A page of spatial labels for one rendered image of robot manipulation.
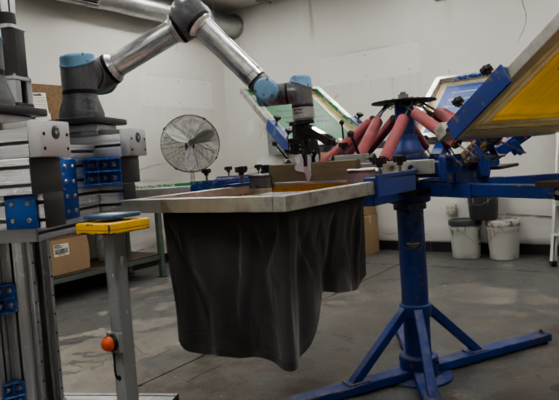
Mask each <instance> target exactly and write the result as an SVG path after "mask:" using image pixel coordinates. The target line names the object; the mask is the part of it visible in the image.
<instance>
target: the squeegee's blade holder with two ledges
mask: <svg viewBox="0 0 559 400"><path fill-rule="evenodd" d="M333 183H349V180H316V181H296V182H277V183H275V185H312V184H333Z"/></svg>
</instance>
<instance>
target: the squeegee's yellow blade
mask: <svg viewBox="0 0 559 400"><path fill-rule="evenodd" d="M340 185H349V183H333V184H312V185H274V188H272V190H273V189H296V188H319V187H335V186H340Z"/></svg>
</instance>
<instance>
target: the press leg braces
mask: <svg viewBox="0 0 559 400"><path fill-rule="evenodd" d="M432 313H433V314H432V315H431V317H432V318H434V319H435V320H436V321H437V322H438V323H440V324H441V325H442V326H443V327H444V328H445V329H446V330H447V331H448V332H449V333H451V334H452V335H453V336H454V337H455V338H457V339H458V340H459V341H460V342H461V343H462V344H464V345H465V346H466V347H467V348H466V349H463V350H462V351H463V352H465V353H470V354H475V353H480V352H484V351H487V350H488V349H487V348H484V347H481V346H479V345H478V344H477V343H476V342H474V341H473V340H472V339H471V338H470V337H469V336H467V335H466V334H465V333H464V332H463V331H462V330H461V329H460V328H459V327H458V326H457V325H456V324H455V323H453V322H452V321H451V320H450V319H449V318H447V317H446V316H445V315H444V314H443V313H442V312H440V311H439V310H438V309H437V308H436V307H435V306H433V305H432ZM413 315H414V321H415V326H416V330H417V335H418V343H419V348H420V353H421V358H422V364H423V373H424V378H425V384H426V389H424V390H422V393H423V396H424V398H425V400H443V398H442V396H441V394H440V392H439V391H438V389H437V385H436V380H435V374H434V370H433V360H432V355H431V351H430V347H429V341H428V334H427V329H426V325H425V321H424V316H423V310H422V309H415V310H414V311H413ZM405 319H406V309H403V308H399V309H398V311H397V312H396V314H395V315H394V316H393V317H392V319H391V320H390V322H389V323H388V325H387V326H386V328H385V329H384V331H383V332H382V333H381V334H380V336H379V337H378V339H377V340H376V342H375V343H374V345H373V346H372V348H371V349H370V350H369V352H368V353H367V354H366V356H365V357H364V359H363V360H362V362H361V363H360V365H359V366H358V367H357V368H356V370H355V371H354V373H353V374H352V376H351V377H350V379H349V380H345V381H342V383H344V384H346V385H347V386H349V387H350V388H351V387H354V386H358V385H361V384H364V383H370V382H371V381H370V380H369V379H367V378H366V376H367V374H368V373H369V371H370V370H371V368H372V367H373V365H374V364H375V363H376V361H377V360H378V358H379V357H380V355H381V354H382V352H383V351H384V349H386V347H387V346H388V344H389V342H390V341H391V340H392V338H393V336H394V335H395V334H396V333H397V332H398V330H399V328H400V327H401V325H402V324H403V322H404V321H405Z"/></svg>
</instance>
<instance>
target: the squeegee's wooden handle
mask: <svg viewBox="0 0 559 400"><path fill-rule="evenodd" d="M297 164H298V163H292V164H279V165H270V166H269V172H270V175H271V178H272V185H275V183H277V182H296V181H307V180H306V177H305V173H303V172H299V171H296V170H295V168H294V167H295V165H297ZM347 169H361V163H360V159H355V160H331V161H317V162H311V175H312V176H311V178H310V180H309V181H316V180H348V179H349V173H348V172H347Z"/></svg>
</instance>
